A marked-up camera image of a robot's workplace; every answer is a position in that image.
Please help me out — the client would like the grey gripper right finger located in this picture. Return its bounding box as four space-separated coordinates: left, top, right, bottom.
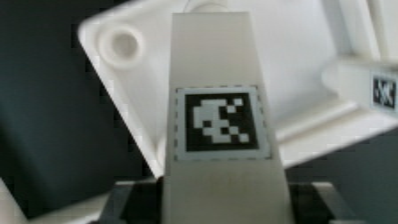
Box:
288 182 367 224

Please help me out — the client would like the white leg with marker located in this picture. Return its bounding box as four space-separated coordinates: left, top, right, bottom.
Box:
321 58 398 118

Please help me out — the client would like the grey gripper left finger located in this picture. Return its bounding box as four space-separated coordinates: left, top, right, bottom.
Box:
87 180 161 224

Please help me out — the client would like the white desk top tray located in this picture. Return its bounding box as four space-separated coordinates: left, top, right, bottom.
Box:
78 0 398 172

